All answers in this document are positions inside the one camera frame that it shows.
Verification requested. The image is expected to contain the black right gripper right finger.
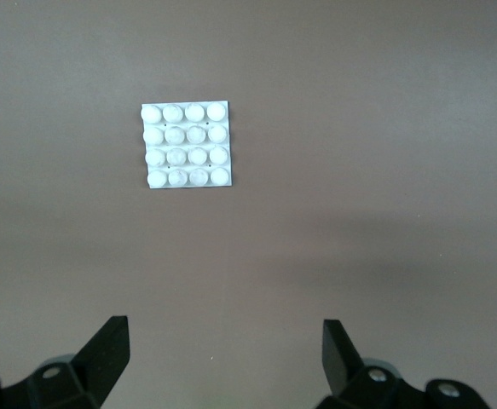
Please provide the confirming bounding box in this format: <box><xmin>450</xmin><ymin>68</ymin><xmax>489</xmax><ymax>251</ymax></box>
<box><xmin>315</xmin><ymin>319</ymin><xmax>493</xmax><ymax>409</ymax></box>

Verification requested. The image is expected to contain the brown paper table cover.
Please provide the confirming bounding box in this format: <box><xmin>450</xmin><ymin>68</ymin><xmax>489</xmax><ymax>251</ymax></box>
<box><xmin>0</xmin><ymin>0</ymin><xmax>497</xmax><ymax>409</ymax></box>

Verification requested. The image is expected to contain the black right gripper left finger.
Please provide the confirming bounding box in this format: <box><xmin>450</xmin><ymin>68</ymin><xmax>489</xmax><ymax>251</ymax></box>
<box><xmin>0</xmin><ymin>315</ymin><xmax>130</xmax><ymax>409</ymax></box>

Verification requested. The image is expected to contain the white studded base plate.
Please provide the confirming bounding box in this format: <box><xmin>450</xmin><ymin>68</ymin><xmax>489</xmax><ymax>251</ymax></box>
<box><xmin>139</xmin><ymin>100</ymin><xmax>235</xmax><ymax>192</ymax></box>

